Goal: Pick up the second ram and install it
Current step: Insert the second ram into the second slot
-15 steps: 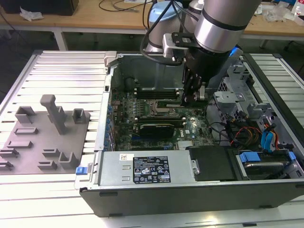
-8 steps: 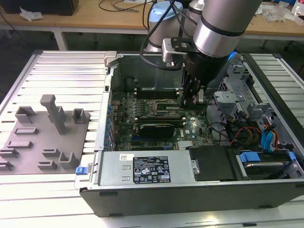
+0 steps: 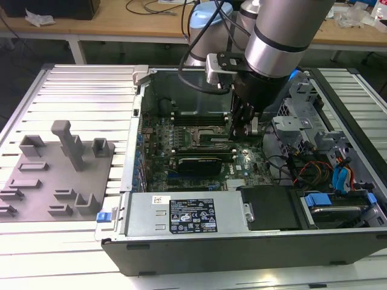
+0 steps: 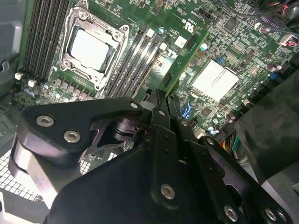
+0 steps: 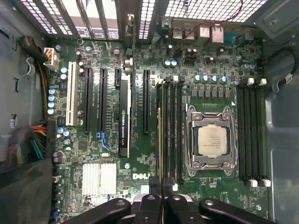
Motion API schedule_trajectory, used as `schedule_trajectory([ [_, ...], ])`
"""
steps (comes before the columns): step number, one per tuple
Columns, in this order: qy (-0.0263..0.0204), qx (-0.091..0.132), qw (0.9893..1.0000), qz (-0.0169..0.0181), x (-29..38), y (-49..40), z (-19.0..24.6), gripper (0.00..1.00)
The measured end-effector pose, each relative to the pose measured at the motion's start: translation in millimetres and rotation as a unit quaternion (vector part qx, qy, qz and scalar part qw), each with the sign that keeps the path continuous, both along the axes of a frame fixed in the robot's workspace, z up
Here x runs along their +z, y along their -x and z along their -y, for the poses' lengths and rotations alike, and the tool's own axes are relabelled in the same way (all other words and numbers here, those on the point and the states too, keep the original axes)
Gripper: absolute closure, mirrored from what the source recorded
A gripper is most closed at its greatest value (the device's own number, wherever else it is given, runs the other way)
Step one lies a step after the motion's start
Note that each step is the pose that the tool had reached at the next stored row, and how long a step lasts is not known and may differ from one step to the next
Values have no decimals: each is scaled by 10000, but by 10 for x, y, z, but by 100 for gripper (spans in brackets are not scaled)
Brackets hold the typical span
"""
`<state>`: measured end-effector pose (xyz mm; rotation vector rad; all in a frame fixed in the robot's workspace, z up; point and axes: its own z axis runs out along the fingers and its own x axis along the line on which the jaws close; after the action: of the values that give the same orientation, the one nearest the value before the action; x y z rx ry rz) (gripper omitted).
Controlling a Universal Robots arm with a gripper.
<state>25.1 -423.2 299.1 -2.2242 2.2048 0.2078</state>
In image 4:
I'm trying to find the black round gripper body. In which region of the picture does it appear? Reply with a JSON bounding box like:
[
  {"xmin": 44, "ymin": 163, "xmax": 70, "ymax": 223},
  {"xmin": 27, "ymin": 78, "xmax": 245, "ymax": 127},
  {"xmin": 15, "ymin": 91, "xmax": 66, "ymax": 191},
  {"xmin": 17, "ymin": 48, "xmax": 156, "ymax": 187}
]
[{"xmin": 45, "ymin": 147, "xmax": 204, "ymax": 224}]

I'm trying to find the green RAM stick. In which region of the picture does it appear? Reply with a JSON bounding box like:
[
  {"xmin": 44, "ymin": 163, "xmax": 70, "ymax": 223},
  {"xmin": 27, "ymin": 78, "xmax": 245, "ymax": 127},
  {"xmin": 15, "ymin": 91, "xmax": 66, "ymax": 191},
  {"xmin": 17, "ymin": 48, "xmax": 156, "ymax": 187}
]
[{"xmin": 164, "ymin": 28, "xmax": 210, "ymax": 97}]

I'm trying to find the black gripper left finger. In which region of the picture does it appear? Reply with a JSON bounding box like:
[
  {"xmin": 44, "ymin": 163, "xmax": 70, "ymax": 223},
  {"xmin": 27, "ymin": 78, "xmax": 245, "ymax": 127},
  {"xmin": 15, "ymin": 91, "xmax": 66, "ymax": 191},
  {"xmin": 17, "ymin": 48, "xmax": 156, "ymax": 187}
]
[{"xmin": 8, "ymin": 88, "xmax": 185, "ymax": 208}]

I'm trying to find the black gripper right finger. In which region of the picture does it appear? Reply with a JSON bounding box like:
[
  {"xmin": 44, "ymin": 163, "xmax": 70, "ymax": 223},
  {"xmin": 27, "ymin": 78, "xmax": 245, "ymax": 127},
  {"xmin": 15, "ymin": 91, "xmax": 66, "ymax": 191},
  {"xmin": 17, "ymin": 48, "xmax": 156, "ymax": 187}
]
[{"xmin": 167, "ymin": 95, "xmax": 294, "ymax": 224}]

